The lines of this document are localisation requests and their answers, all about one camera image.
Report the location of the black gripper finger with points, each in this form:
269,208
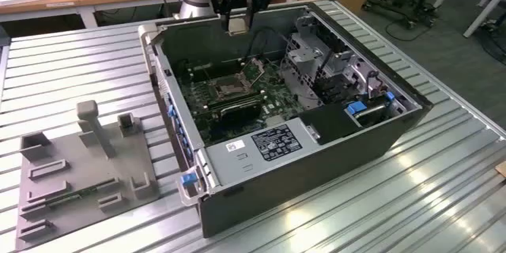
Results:
225,22
248,10

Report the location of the silver CPU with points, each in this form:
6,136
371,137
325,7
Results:
238,26

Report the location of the CPU socket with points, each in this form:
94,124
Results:
228,88

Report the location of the blue slot retainer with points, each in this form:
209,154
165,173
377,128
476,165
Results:
169,110

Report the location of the silver drive cage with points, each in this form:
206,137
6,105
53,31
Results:
301,54

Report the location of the green motherboard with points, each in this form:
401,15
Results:
276,93

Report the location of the black graphics card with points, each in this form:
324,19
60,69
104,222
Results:
238,113

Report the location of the silver finned heat sink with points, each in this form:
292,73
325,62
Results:
276,121

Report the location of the blue disk carrier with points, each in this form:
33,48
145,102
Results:
355,108

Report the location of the black plastic shroud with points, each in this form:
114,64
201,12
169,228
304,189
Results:
327,125

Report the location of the small blue clip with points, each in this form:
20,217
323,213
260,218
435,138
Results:
389,96

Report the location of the grey power supply unit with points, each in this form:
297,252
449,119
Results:
232,161

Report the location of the blue case latch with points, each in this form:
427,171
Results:
186,179

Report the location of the black PC case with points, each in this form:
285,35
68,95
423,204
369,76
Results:
296,182

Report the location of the grey parts rack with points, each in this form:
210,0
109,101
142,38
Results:
86,170

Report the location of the pale wooden block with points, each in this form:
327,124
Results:
500,173

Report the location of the silver drive bracket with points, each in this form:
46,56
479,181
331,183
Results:
355,69

